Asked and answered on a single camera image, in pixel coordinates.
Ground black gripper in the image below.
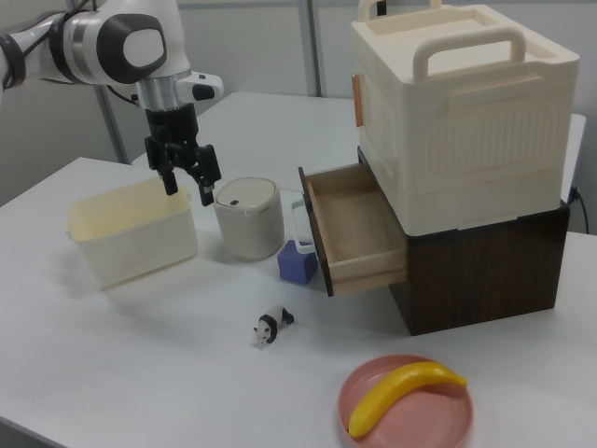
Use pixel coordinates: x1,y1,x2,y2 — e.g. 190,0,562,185
143,103,222,207

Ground small panda toy figure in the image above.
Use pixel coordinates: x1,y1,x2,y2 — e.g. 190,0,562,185
253,304,296,348

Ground light wooden drawer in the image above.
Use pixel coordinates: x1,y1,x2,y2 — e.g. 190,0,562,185
298,161,408,299

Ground cream toy kitchen cabinet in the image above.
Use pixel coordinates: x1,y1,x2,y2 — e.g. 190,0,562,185
349,0,581,235

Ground yellow toy banana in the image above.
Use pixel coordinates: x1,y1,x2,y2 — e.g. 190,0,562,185
347,360,468,440

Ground beige lidded mini trash can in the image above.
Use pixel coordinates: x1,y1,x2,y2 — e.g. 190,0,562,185
213,175,286,261

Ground cream plastic open bin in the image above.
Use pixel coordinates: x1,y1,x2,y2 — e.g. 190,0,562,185
64,180,199,291

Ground purple cube block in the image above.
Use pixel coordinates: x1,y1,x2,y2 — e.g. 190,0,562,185
277,239,319,285

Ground dark brown wooden cabinet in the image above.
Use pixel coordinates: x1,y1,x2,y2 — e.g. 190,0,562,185
356,145,572,337

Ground pink round plate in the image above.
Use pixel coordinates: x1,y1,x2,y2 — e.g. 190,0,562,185
338,354,476,448

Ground white drawer handle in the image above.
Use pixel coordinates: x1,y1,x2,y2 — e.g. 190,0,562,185
290,199,312,249

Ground orange door handle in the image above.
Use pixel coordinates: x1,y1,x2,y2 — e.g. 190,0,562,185
351,72,364,128

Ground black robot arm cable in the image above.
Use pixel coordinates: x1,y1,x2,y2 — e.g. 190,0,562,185
0,35,30,91

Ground black wall power cable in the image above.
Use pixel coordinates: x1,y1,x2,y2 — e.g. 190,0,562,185
568,185,590,234

